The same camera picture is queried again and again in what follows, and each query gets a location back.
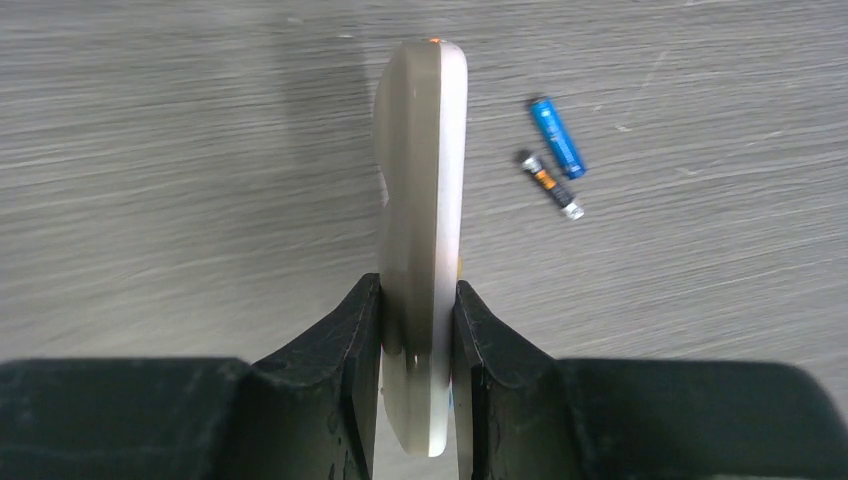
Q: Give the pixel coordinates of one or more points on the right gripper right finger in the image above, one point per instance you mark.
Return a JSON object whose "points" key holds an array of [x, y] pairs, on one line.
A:
{"points": [[522, 414]]}

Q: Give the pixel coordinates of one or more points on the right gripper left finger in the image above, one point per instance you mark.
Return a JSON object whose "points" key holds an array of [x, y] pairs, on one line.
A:
{"points": [[306, 411]]}

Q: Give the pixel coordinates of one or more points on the white beige remote control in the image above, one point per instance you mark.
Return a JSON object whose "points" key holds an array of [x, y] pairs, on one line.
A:
{"points": [[419, 135]]}

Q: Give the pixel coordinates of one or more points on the black orange battery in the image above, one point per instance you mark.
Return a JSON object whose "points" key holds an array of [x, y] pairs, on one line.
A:
{"points": [[566, 202]]}

